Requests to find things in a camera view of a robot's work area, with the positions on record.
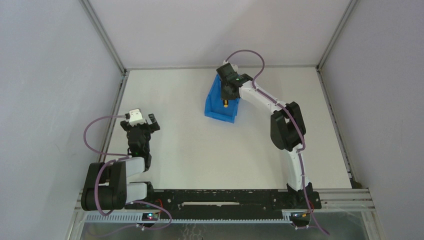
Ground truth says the slotted grey cable duct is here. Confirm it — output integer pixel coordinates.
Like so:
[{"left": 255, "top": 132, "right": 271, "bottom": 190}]
[{"left": 85, "top": 212, "right": 293, "bottom": 224}]

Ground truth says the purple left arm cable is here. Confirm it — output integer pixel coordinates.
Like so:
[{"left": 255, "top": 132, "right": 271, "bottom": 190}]
[{"left": 82, "top": 114, "right": 173, "bottom": 231}]

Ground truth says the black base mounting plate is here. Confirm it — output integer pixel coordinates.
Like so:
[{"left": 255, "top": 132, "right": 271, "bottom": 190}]
[{"left": 145, "top": 189, "right": 322, "bottom": 218}]

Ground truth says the aluminium frame rail left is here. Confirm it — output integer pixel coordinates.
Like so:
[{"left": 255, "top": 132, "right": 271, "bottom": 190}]
[{"left": 79, "top": 0, "right": 129, "bottom": 152}]

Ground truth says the blue plastic bin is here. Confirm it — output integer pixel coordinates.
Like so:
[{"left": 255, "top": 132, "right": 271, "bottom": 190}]
[{"left": 204, "top": 74, "right": 240, "bottom": 124}]

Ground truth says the aluminium frame rail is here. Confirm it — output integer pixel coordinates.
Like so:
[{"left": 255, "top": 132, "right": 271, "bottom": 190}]
[
  {"left": 315, "top": 0, "right": 360, "bottom": 173},
  {"left": 79, "top": 0, "right": 129, "bottom": 152}
]

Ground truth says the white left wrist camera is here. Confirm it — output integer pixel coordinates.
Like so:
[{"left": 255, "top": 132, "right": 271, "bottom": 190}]
[{"left": 128, "top": 108, "right": 147, "bottom": 127}]

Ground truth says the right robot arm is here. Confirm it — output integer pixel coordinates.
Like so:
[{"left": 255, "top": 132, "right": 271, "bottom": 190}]
[{"left": 217, "top": 71, "right": 313, "bottom": 204}]

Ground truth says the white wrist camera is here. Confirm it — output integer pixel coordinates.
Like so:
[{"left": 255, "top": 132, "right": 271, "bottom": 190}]
[
  {"left": 128, "top": 108, "right": 147, "bottom": 127},
  {"left": 216, "top": 63, "right": 239, "bottom": 82}
]

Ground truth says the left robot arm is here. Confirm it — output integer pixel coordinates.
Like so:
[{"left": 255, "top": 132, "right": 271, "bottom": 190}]
[{"left": 81, "top": 109, "right": 160, "bottom": 216}]

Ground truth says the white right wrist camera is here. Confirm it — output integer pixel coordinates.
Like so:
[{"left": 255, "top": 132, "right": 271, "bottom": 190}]
[{"left": 216, "top": 63, "right": 239, "bottom": 82}]

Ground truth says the small green-lit circuit board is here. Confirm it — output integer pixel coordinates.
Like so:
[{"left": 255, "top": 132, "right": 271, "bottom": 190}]
[{"left": 141, "top": 212, "right": 160, "bottom": 222}]

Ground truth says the aluminium frame rail right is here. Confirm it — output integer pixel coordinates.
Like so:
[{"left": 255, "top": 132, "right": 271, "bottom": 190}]
[{"left": 315, "top": 0, "right": 360, "bottom": 173}]

